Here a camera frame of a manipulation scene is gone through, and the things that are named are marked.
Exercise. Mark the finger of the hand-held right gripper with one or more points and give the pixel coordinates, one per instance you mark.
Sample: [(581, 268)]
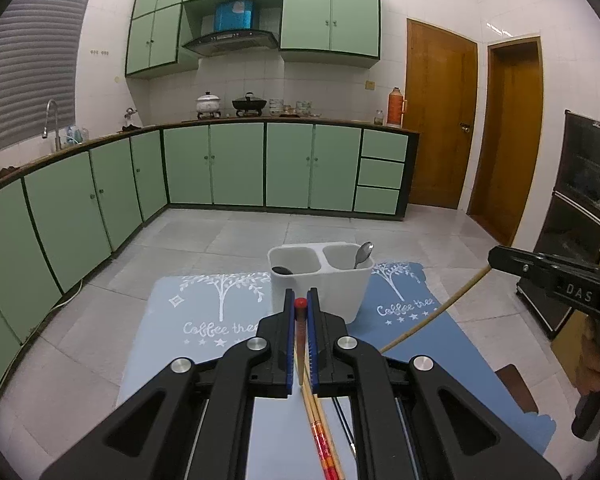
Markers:
[(517, 262)]

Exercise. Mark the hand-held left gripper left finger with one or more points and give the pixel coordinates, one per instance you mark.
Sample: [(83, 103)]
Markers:
[(290, 340)]

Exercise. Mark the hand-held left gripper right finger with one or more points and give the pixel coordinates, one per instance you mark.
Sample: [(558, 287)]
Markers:
[(313, 340)]

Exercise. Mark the red patterned chopstick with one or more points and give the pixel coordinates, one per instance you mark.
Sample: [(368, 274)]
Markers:
[(300, 330), (320, 442)]

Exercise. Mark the white two-compartment utensil holder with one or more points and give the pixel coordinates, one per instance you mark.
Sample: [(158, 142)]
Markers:
[(330, 292)]

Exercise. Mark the plain bamboo chopstick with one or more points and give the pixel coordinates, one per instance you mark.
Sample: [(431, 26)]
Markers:
[(435, 311), (336, 455)]

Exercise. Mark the thin black chopstick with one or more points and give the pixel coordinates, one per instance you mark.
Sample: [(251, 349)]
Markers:
[(347, 430)]

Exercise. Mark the person's right hand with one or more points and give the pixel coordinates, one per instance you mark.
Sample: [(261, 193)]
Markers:
[(594, 360)]

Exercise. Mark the cardboard box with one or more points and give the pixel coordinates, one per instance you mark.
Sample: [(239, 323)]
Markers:
[(567, 345)]

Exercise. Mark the black glass-front cabinet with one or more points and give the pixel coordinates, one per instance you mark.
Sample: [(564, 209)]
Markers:
[(575, 195)]

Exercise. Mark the metal spoon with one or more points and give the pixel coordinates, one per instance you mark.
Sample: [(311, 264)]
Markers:
[(364, 251)]

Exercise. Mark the pale blue tree-print mat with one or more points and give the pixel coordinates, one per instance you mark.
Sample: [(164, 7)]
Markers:
[(180, 350)]

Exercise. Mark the brown stool seat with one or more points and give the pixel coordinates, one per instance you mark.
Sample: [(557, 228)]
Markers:
[(517, 389)]

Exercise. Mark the dark blue tree-print mat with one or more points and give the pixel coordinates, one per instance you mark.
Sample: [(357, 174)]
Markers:
[(455, 360)]

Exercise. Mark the closed wooden door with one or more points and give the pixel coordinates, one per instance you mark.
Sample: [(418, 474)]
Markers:
[(440, 120)]

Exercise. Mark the green base cabinets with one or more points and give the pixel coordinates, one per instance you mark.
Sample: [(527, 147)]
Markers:
[(235, 165)]

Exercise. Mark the orange thermos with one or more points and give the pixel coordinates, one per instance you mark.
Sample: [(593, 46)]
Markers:
[(395, 107)]

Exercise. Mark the glass jar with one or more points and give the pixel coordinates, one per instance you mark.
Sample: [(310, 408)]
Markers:
[(378, 118)]

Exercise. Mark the stacked bowls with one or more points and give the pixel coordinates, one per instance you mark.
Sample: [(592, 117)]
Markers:
[(276, 106)]

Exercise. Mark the black wok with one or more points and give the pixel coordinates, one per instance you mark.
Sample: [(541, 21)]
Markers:
[(250, 104)]

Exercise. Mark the white lidded pot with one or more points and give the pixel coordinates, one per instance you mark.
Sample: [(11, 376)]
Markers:
[(208, 104)]

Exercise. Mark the metal kettle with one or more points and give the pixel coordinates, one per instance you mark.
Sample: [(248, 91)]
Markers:
[(129, 119)]

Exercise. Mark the bottles beside sink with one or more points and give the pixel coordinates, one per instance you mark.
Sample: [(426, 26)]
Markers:
[(76, 135)]

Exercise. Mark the black range hood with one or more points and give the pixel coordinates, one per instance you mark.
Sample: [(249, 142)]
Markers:
[(230, 41)]

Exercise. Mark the metal sink faucet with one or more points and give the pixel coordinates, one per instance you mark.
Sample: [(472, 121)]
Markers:
[(50, 110)]

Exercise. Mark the grey window blind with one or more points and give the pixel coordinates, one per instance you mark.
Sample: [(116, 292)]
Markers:
[(30, 65)]

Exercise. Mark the wooden door in frame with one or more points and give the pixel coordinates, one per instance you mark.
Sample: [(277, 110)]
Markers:
[(507, 140)]

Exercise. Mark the green wall cabinets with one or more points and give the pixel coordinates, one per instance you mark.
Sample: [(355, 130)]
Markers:
[(330, 20)]

